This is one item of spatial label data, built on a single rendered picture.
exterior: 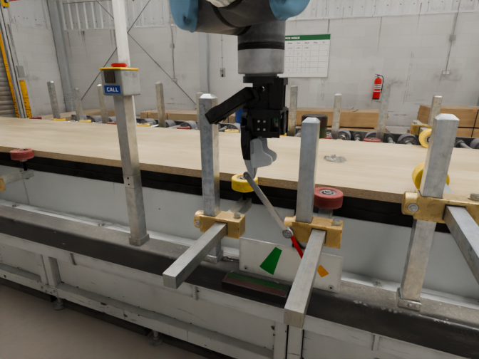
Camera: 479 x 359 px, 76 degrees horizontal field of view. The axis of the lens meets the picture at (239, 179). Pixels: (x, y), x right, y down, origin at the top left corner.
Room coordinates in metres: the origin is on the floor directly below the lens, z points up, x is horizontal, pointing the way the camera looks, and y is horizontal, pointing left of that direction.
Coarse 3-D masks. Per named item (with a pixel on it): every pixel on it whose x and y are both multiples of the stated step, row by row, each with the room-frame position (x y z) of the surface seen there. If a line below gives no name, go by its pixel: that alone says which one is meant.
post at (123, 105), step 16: (128, 96) 0.86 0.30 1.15; (128, 112) 0.85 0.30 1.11; (128, 128) 0.85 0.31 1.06; (128, 144) 0.84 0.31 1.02; (128, 160) 0.84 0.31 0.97; (128, 176) 0.85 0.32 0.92; (128, 192) 0.85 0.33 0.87; (128, 208) 0.85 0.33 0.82; (144, 224) 0.87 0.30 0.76; (144, 240) 0.85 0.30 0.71
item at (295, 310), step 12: (324, 216) 0.71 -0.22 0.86; (312, 240) 0.59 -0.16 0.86; (324, 240) 0.63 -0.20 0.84; (312, 252) 0.54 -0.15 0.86; (300, 264) 0.50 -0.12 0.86; (312, 264) 0.50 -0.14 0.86; (300, 276) 0.46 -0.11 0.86; (312, 276) 0.46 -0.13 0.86; (300, 288) 0.43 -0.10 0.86; (312, 288) 0.47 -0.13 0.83; (288, 300) 0.40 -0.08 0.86; (300, 300) 0.40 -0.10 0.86; (288, 312) 0.38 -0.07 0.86; (300, 312) 0.38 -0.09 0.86; (288, 324) 0.38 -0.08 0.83; (300, 324) 0.38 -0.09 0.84
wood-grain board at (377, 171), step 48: (0, 144) 1.41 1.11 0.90; (48, 144) 1.41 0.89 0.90; (96, 144) 1.41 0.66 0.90; (144, 144) 1.41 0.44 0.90; (192, 144) 1.41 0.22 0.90; (240, 144) 1.41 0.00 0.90; (288, 144) 1.41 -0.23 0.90; (336, 144) 1.41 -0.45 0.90; (384, 144) 1.41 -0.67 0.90; (384, 192) 0.78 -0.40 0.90
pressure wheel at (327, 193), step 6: (318, 192) 0.76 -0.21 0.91; (324, 192) 0.76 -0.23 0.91; (330, 192) 0.76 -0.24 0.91; (336, 192) 0.76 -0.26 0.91; (318, 198) 0.74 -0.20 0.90; (324, 198) 0.73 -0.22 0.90; (330, 198) 0.73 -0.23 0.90; (336, 198) 0.73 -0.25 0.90; (342, 198) 0.74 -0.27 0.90; (318, 204) 0.74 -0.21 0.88; (324, 204) 0.73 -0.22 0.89; (330, 204) 0.73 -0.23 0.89; (336, 204) 0.73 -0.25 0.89
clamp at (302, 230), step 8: (288, 216) 0.69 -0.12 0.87; (288, 224) 0.67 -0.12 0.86; (296, 224) 0.66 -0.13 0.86; (304, 224) 0.65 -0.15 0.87; (312, 224) 0.65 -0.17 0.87; (320, 224) 0.65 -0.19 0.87; (328, 224) 0.65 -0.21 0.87; (296, 232) 0.66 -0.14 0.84; (304, 232) 0.65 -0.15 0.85; (328, 232) 0.63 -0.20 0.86; (336, 232) 0.62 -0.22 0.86; (304, 240) 0.65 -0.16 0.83; (328, 240) 0.63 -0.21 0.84; (336, 240) 0.62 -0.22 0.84; (336, 248) 0.62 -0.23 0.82
